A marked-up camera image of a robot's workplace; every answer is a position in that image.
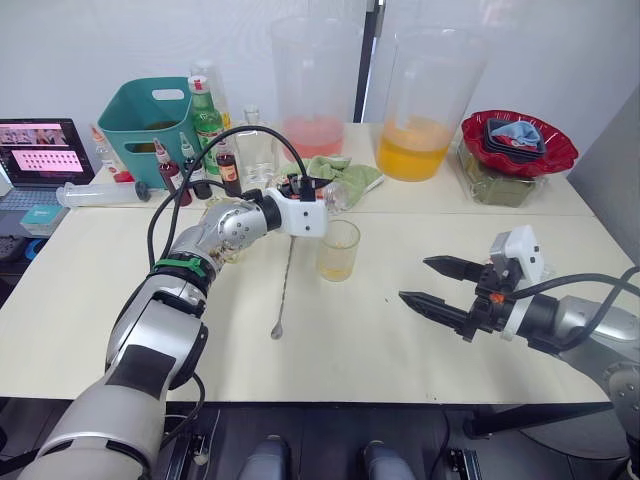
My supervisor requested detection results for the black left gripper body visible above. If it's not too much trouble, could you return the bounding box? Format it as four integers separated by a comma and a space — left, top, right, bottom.
277, 173, 316, 203

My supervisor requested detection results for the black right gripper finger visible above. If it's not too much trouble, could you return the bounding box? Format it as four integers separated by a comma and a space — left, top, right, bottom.
397, 291, 472, 334
422, 255, 484, 284

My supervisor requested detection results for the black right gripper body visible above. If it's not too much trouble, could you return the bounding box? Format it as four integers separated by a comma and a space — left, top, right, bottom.
461, 260, 522, 344

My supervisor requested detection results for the tall clear glass bottle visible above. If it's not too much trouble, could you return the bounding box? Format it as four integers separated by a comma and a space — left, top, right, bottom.
233, 105, 282, 195

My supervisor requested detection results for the brown labelled juice bottle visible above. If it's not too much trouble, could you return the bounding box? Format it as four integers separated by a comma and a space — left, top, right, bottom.
215, 138, 244, 198

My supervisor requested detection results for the clear drinking glass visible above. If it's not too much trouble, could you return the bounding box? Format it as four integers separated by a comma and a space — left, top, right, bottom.
318, 219, 362, 284

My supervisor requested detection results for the clear bucket with pink liquid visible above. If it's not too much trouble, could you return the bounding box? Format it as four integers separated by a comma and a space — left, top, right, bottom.
270, 16, 365, 162

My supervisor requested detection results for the dark syrup squeeze bottle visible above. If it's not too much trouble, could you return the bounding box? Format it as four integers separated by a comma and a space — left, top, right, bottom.
178, 131, 213, 201

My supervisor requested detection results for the long metal bar spoon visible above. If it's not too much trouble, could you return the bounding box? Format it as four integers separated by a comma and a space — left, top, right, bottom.
269, 234, 297, 342

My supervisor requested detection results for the green bottle with red cap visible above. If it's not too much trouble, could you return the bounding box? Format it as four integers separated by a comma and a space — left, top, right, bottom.
188, 75, 226, 177

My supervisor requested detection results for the red syrup squeeze bottle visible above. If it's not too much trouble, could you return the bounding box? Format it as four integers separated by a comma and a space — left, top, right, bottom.
151, 138, 194, 207

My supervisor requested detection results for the clear bucket with orange liquid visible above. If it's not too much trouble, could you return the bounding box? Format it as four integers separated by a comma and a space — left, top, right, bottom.
376, 27, 490, 184

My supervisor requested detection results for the tall clear plastic bottle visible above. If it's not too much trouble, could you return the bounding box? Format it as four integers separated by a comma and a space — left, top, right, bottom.
191, 60, 232, 130

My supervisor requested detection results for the small clear bottle red cap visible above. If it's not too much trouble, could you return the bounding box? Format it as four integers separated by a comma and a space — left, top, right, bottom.
89, 124, 120, 177

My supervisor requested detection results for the light green cloth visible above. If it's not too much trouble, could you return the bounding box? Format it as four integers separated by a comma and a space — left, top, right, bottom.
278, 155, 385, 210

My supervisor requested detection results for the clear box with green contents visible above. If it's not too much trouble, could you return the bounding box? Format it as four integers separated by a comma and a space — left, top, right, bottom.
456, 142, 550, 208

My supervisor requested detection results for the stack of black bowls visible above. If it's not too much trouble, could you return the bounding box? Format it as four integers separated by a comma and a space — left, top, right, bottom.
483, 117, 547, 164

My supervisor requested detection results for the blue cloth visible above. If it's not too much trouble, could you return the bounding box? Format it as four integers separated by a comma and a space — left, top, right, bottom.
491, 119, 542, 147

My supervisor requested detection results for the red wavy bowl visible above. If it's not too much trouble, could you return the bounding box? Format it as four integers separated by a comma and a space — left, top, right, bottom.
460, 110, 580, 180

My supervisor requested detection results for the grey rounded shape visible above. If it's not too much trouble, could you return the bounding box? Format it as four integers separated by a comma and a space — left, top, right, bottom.
241, 434, 292, 480
359, 439, 402, 480

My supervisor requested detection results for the teal plastic basket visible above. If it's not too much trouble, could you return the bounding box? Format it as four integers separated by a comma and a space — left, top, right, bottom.
96, 75, 194, 191

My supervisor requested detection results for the large clear plastic syringe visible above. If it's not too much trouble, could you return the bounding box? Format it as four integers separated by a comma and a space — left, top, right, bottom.
55, 180, 152, 209

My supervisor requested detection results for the small teal box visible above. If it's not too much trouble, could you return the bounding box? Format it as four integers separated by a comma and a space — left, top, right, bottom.
19, 205, 65, 237

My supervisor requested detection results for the open laptop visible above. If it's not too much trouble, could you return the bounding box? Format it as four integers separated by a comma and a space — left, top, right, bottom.
0, 117, 97, 212

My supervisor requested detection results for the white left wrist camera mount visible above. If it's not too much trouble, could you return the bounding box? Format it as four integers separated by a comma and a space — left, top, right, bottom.
272, 186, 330, 239

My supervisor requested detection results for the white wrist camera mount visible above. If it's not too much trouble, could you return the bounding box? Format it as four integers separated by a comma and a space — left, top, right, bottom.
488, 224, 547, 344
272, 186, 330, 239

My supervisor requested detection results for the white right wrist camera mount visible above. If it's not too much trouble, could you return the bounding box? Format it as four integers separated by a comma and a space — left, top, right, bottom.
488, 224, 547, 344

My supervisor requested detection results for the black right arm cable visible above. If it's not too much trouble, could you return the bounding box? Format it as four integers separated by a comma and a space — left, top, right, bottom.
513, 265, 640, 352

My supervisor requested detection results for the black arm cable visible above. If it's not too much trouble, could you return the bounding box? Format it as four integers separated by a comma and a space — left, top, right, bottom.
513, 265, 640, 352
147, 125, 315, 281

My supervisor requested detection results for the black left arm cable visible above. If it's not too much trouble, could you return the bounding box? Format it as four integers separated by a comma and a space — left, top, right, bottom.
147, 125, 315, 281

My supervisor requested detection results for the black table frame bar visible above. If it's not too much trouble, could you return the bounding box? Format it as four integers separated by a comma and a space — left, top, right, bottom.
462, 401, 615, 440

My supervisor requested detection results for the green arm strap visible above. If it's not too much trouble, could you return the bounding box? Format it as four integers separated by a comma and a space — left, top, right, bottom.
151, 253, 207, 282

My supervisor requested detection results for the black wall pillar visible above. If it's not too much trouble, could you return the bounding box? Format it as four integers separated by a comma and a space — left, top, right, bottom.
351, 0, 387, 125

